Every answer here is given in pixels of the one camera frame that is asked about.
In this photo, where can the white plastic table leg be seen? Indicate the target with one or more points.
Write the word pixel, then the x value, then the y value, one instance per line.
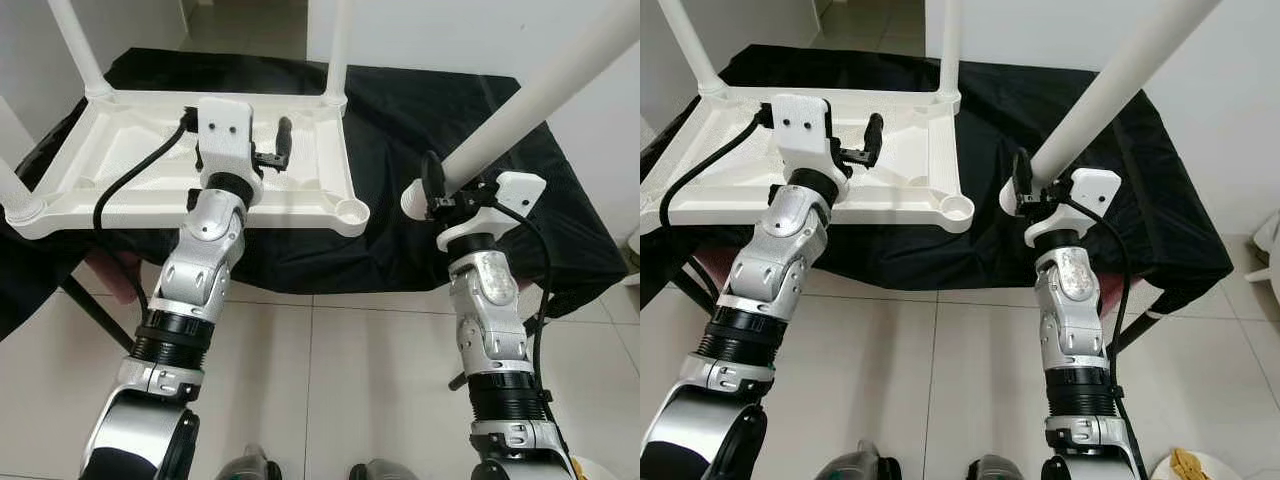
pixel 949 50
pixel 18 190
pixel 692 50
pixel 1130 90
pixel 80 50
pixel 338 50
pixel 540 95

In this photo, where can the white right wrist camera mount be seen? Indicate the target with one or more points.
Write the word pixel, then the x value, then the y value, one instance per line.
pixel 510 195
pixel 1090 190

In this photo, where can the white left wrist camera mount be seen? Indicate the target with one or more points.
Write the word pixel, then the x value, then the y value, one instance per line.
pixel 228 135
pixel 803 130

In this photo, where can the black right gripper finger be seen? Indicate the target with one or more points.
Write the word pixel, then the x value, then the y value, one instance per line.
pixel 1021 178
pixel 433 180

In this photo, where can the yellow cloth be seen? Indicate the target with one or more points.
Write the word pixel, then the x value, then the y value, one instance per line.
pixel 1188 465

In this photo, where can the white round fan base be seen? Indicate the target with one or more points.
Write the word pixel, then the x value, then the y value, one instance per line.
pixel 583 472
pixel 1230 470

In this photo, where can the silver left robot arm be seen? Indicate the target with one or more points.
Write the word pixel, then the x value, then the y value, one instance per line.
pixel 780 260
pixel 200 270

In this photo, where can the robot right leg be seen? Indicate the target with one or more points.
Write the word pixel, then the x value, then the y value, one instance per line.
pixel 385 470
pixel 995 468

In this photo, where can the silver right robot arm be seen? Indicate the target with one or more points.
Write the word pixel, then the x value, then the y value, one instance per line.
pixel 1070 295
pixel 485 300

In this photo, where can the black table cloth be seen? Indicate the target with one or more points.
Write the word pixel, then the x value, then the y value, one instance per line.
pixel 420 130
pixel 1010 130

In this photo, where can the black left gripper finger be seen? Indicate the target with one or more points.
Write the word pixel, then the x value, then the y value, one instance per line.
pixel 284 140
pixel 874 137

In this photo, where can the white plastic table top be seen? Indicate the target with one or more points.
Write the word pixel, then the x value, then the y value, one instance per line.
pixel 720 150
pixel 120 150

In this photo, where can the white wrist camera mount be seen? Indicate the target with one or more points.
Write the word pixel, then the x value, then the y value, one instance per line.
pixel 228 135
pixel 510 195
pixel 803 130
pixel 1090 190

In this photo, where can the white dome litter box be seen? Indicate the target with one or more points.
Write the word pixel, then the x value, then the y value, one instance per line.
pixel 1268 240

